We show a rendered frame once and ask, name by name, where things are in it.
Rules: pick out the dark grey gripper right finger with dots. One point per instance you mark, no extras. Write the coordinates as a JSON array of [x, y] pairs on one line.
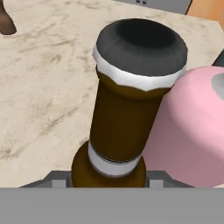
[[163, 179]]

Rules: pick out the brown glass bottle black cap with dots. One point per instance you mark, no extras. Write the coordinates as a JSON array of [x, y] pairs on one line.
[[122, 116]]

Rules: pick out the grey appliance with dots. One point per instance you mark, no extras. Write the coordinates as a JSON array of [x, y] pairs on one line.
[[157, 4]]

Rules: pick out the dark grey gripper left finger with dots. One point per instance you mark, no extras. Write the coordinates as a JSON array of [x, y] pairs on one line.
[[55, 180]]

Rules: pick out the pink plastic bottle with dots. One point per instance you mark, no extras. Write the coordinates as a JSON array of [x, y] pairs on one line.
[[189, 131]]

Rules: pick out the dark brown bottle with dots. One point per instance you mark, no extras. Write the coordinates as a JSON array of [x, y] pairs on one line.
[[5, 22]]

